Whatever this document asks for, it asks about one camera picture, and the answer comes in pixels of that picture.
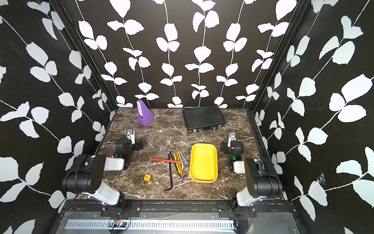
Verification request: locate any red hex key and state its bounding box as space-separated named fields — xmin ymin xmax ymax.
xmin=152 ymin=158 xmax=176 ymax=163

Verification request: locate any yellow plastic storage box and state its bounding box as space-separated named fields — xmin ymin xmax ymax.
xmin=190 ymin=143 xmax=218 ymax=184

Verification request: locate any large black hex key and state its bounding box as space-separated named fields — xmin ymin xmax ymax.
xmin=164 ymin=152 xmax=173 ymax=191

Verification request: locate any small black hex key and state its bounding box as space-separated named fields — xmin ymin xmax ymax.
xmin=169 ymin=151 xmax=180 ymax=180

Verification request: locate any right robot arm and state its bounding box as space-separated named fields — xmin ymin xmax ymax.
xmin=220 ymin=140 xmax=283 ymax=208

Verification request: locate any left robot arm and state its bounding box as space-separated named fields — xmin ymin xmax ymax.
xmin=62 ymin=136 xmax=144 ymax=207

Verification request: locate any purple metronome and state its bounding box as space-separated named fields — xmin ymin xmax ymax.
xmin=136 ymin=99 xmax=154 ymax=126

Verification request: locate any yellow die red six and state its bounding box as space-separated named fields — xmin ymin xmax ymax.
xmin=144 ymin=174 xmax=152 ymax=182

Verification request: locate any black ribbed carrying case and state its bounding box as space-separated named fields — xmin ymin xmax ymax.
xmin=182 ymin=104 xmax=226 ymax=133

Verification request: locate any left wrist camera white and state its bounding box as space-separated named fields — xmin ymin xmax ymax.
xmin=125 ymin=129 xmax=135 ymax=144

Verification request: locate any black front mounting rail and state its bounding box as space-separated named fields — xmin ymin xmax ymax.
xmin=60 ymin=199 xmax=298 ymax=219

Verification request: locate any small circuit board with wires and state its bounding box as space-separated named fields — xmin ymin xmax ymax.
xmin=108 ymin=219 xmax=128 ymax=230

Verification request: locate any white slotted cable duct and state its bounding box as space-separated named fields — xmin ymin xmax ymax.
xmin=62 ymin=219 xmax=236 ymax=232

